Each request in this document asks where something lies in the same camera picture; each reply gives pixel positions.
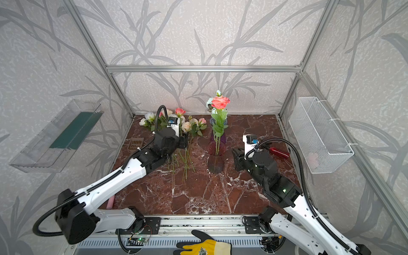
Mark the peach cream artificial flower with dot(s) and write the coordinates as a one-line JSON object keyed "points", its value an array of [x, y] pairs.
{"points": [[189, 130]]}

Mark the yellow black work glove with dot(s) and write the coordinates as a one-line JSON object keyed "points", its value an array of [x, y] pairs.
{"points": [[206, 246]]}

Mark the clear plastic wall shelf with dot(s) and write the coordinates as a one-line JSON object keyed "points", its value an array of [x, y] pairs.
{"points": [[54, 146]]}

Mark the red handled pruning shears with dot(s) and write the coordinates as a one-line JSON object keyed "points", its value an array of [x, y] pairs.
{"points": [[277, 152]]}

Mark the dark red glass vase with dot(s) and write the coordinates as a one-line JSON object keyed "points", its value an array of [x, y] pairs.
{"points": [[216, 161]]}

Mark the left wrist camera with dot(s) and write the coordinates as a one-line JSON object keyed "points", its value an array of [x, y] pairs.
{"points": [[174, 124]]}

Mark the purple glass vase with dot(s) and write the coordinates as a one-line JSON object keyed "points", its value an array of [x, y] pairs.
{"points": [[220, 132]]}

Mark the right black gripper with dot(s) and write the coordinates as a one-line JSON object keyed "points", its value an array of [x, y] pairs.
{"points": [[238, 158]]}

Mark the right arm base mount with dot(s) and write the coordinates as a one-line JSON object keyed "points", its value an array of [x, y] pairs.
{"points": [[251, 225]]}

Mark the green circuit board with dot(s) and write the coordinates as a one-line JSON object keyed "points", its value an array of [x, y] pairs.
{"points": [[137, 241]]}

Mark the white wire mesh basket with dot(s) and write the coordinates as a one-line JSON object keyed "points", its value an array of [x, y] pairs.
{"points": [[323, 145]]}

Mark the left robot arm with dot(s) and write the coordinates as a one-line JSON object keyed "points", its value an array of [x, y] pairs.
{"points": [[77, 215]]}

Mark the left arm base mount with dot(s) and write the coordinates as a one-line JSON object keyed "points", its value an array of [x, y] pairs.
{"points": [[146, 225]]}

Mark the brown garden hand rake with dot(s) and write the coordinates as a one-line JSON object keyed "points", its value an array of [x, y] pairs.
{"points": [[134, 144]]}

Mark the red pink artificial rose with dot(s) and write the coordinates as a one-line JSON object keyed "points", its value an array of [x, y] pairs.
{"points": [[220, 103]]}

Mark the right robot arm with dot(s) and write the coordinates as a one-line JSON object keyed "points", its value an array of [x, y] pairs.
{"points": [[304, 225]]}

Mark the purple pink garden fork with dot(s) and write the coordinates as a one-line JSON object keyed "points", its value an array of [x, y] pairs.
{"points": [[110, 202]]}

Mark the white artificial rose bunch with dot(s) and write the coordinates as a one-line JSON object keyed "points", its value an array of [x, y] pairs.
{"points": [[155, 122]]}

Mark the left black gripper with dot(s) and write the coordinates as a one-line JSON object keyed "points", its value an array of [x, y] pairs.
{"points": [[183, 142]]}

